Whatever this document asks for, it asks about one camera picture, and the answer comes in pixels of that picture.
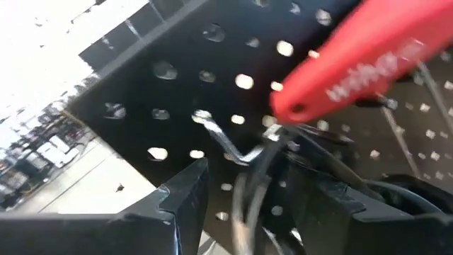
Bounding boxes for red stubby screwdriver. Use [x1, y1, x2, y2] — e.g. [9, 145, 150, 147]
[270, 0, 453, 179]

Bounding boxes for dark framed workstations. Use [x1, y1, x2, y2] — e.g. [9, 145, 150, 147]
[0, 102, 93, 213]

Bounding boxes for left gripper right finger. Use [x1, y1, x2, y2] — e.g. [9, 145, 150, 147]
[286, 165, 453, 255]

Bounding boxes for chrome prong tool rail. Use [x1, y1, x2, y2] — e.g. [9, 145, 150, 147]
[192, 108, 285, 166]

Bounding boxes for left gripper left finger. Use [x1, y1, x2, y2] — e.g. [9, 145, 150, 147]
[0, 157, 210, 255]

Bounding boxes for black peg board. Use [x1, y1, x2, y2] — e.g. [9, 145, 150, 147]
[66, 0, 453, 255]

